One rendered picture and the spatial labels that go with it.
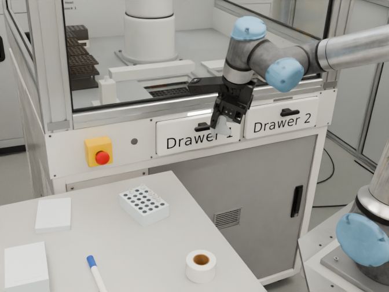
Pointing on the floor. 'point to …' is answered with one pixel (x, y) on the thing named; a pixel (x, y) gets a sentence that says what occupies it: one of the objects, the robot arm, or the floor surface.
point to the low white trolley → (127, 242)
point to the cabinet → (226, 190)
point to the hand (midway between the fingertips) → (215, 128)
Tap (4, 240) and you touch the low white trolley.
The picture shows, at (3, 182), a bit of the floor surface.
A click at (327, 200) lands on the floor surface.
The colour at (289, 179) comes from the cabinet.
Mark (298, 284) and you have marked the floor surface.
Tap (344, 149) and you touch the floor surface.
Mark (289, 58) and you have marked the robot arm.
